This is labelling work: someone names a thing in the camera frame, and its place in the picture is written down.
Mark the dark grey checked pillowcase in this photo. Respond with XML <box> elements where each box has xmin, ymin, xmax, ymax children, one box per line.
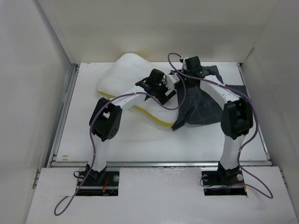
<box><xmin>172</xmin><ymin>65</ymin><xmax>247</xmax><ymax>131</ymax></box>

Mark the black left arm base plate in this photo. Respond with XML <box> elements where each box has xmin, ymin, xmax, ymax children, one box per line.
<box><xmin>76</xmin><ymin>170</ymin><xmax>120</xmax><ymax>196</ymax></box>

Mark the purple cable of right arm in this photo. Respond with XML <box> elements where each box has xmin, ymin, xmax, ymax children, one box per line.
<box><xmin>167</xmin><ymin>52</ymin><xmax>274</xmax><ymax>199</ymax></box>

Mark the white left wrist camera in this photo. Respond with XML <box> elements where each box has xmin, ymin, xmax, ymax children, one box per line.
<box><xmin>166</xmin><ymin>74</ymin><xmax>180</xmax><ymax>85</ymax></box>

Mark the aluminium left side rail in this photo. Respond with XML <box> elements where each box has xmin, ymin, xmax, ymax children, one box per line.
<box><xmin>43</xmin><ymin>64</ymin><xmax>80</xmax><ymax>168</ymax></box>

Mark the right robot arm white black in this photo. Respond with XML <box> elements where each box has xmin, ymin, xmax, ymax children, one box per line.
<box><xmin>180</xmin><ymin>56</ymin><xmax>254</xmax><ymax>185</ymax></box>

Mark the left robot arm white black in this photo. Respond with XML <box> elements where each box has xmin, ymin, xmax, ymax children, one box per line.
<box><xmin>86</xmin><ymin>69</ymin><xmax>180</xmax><ymax>185</ymax></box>

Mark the white pillow with yellow edge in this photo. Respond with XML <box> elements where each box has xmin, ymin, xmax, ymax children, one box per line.
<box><xmin>98</xmin><ymin>53</ymin><xmax>178</xmax><ymax>127</ymax></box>

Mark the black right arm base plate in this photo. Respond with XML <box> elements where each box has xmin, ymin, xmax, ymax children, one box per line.
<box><xmin>200</xmin><ymin>170</ymin><xmax>247</xmax><ymax>196</ymax></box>

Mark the aluminium front rail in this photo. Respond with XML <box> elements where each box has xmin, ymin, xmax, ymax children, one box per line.
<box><xmin>47</xmin><ymin>160</ymin><xmax>272</xmax><ymax>168</ymax></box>

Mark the aluminium rail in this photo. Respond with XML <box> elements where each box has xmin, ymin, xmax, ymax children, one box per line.
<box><xmin>237</xmin><ymin>63</ymin><xmax>272</xmax><ymax>164</ymax></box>
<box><xmin>47</xmin><ymin>160</ymin><xmax>272</xmax><ymax>168</ymax></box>
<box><xmin>43</xmin><ymin>64</ymin><xmax>80</xmax><ymax>168</ymax></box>

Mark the white front cover board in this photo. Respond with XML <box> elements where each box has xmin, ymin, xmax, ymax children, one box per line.
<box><xmin>26</xmin><ymin>167</ymin><xmax>298</xmax><ymax>224</ymax></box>

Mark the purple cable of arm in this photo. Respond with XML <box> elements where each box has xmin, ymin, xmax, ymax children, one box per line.
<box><xmin>53</xmin><ymin>72</ymin><xmax>187</xmax><ymax>217</ymax></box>
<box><xmin>167</xmin><ymin>52</ymin><xmax>274</xmax><ymax>199</ymax></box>

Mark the aluminium right side rail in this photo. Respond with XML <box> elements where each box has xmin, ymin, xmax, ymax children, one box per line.
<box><xmin>237</xmin><ymin>63</ymin><xmax>272</xmax><ymax>164</ymax></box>

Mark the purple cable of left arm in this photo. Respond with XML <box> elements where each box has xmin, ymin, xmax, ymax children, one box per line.
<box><xmin>53</xmin><ymin>72</ymin><xmax>187</xmax><ymax>217</ymax></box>

